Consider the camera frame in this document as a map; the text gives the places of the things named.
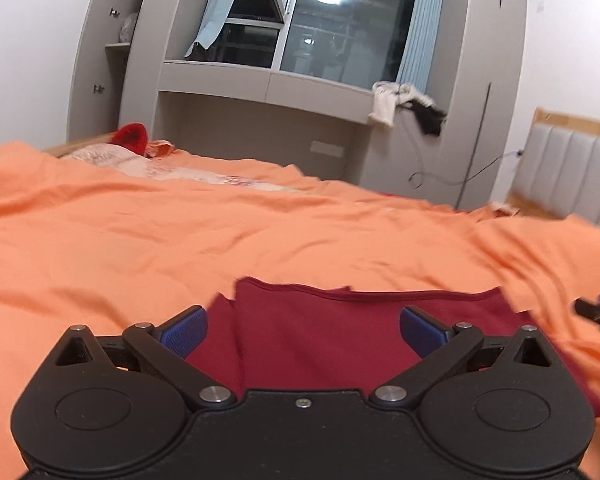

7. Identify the open grey wardrobe door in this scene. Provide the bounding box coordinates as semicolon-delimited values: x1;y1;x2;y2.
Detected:
67;0;143;141

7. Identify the window with open sash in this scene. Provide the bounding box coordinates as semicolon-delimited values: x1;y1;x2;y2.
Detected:
184;0;414;89

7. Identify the right light blue curtain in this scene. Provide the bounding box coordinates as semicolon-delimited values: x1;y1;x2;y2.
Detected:
396;0;443;93

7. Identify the white garment on ledge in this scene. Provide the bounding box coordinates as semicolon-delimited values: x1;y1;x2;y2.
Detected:
367;81;434;129

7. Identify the glass ornament on shelf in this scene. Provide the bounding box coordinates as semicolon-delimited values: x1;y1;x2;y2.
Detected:
118;12;138;44

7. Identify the grey built-in wardrobe unit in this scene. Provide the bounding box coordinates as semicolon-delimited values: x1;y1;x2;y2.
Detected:
118;0;528;209

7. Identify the bright red plush item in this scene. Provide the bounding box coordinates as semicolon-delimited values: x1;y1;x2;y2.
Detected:
108;122;148;156

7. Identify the black garment on ledge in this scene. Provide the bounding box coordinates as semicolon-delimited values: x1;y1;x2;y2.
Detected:
408;100;446;136

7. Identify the left light blue curtain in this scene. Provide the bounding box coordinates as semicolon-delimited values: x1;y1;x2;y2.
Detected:
185;0;235;58

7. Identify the orange bed cover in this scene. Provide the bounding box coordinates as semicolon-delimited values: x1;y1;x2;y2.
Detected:
0;143;600;479

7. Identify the dark red knit sweater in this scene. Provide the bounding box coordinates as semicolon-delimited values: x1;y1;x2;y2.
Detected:
186;278;533;396

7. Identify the black charging cable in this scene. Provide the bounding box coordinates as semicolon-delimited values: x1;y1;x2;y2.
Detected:
402;104;527;191

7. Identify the floral patterned pillow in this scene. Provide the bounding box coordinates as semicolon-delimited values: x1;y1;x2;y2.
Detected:
62;143;298;193

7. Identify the grey padded headboard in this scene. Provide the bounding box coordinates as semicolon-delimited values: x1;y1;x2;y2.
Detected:
506;108;600;226

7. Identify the white wall socket plate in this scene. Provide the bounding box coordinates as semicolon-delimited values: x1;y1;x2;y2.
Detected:
310;140;344;158

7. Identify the light blue curtain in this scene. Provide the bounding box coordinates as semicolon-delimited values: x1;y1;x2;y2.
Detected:
396;0;443;93
185;0;235;58

